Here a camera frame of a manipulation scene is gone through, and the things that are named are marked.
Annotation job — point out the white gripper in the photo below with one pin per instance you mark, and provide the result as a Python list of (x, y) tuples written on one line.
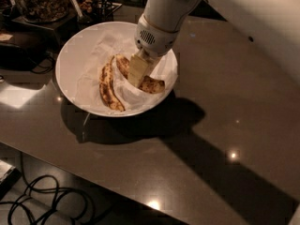
[(155, 40)]

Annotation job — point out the spotted banana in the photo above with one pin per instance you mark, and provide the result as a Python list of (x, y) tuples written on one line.
[(149, 85), (106, 89)]

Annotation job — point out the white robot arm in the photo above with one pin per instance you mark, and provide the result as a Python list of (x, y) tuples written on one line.
[(273, 24)]

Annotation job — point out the white bowl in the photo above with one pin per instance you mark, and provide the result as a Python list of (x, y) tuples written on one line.
[(73, 56)]

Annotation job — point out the white paper liner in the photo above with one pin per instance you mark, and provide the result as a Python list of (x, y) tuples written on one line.
[(107, 50)]

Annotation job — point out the dark tray stand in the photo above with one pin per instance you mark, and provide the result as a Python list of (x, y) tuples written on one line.
[(57, 31)]

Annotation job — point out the glass jar of nuts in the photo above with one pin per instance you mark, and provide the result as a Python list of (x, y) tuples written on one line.
[(43, 11)]

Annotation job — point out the grey box on floor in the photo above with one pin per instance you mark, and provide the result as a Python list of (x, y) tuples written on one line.
[(9, 175)]

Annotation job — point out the black device with cable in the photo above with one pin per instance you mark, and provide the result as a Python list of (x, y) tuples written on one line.
[(34, 59)]

